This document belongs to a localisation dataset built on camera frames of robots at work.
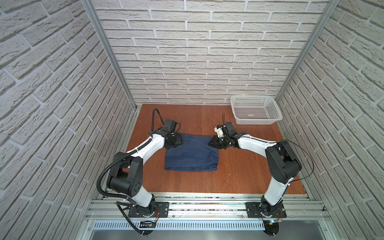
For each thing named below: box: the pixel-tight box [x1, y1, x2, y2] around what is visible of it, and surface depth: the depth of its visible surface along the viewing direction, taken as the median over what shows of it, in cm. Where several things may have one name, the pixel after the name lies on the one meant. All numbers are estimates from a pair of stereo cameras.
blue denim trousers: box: [165, 133, 219, 172], surface depth 91 cm
